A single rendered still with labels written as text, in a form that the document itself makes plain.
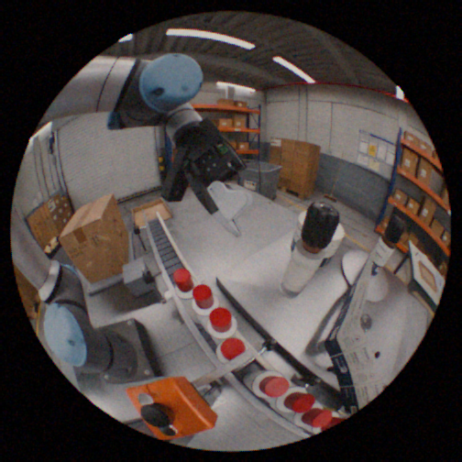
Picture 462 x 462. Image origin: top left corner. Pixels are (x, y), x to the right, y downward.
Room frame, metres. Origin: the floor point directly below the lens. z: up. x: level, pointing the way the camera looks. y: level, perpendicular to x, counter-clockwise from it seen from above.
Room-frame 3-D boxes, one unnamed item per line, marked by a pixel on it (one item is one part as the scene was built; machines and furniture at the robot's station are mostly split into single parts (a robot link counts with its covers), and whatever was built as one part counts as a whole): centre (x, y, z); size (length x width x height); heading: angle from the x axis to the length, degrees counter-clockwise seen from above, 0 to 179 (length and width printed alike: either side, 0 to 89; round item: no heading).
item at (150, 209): (0.82, 0.57, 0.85); 0.30 x 0.26 x 0.04; 36
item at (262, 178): (2.63, -0.51, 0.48); 0.89 x 0.63 x 0.96; 142
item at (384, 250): (0.23, -0.61, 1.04); 0.09 x 0.09 x 0.29
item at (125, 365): (-0.05, 0.32, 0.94); 0.15 x 0.15 x 0.10
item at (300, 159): (3.72, -1.66, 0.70); 1.20 x 0.82 x 1.39; 38
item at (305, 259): (0.24, -0.20, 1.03); 0.09 x 0.09 x 0.30
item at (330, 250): (0.41, -0.35, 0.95); 0.20 x 0.20 x 0.14
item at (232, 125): (4.35, 0.41, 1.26); 2.78 x 0.61 x 2.51; 123
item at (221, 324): (0.08, 0.02, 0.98); 0.05 x 0.05 x 0.20
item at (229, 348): (0.03, 0.00, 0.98); 0.05 x 0.05 x 0.20
